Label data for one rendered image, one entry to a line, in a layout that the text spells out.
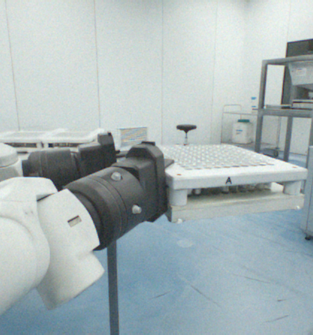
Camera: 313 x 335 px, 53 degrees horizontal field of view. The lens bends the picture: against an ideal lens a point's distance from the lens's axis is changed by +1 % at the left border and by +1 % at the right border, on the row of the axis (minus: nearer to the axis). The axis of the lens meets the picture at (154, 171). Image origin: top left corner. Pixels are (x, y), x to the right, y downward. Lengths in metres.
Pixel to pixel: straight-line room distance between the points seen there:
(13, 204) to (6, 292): 0.08
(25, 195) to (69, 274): 0.09
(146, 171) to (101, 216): 0.11
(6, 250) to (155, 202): 0.28
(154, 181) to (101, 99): 4.62
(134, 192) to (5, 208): 0.17
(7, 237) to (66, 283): 0.11
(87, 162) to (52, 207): 0.26
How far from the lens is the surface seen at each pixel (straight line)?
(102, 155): 0.58
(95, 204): 0.35
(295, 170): 0.57
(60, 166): 0.56
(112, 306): 1.44
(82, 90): 4.93
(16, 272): 0.22
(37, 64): 4.76
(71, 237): 0.33
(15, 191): 0.27
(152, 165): 0.44
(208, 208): 0.50
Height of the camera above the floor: 1.16
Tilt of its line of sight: 14 degrees down
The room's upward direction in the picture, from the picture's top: straight up
